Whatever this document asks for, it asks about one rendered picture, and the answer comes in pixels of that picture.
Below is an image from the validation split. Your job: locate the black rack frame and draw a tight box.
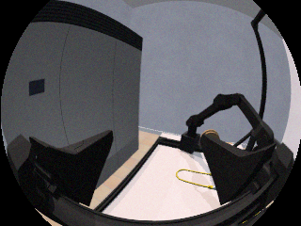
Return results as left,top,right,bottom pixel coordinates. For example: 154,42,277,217
245,131,281,152

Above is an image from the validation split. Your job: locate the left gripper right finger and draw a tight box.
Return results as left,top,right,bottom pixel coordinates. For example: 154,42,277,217
200,134,277,205

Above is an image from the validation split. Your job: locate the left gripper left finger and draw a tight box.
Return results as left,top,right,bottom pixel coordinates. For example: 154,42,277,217
29,130,114,206

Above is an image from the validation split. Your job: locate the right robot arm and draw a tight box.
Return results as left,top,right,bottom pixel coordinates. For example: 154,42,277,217
186,93,274,152

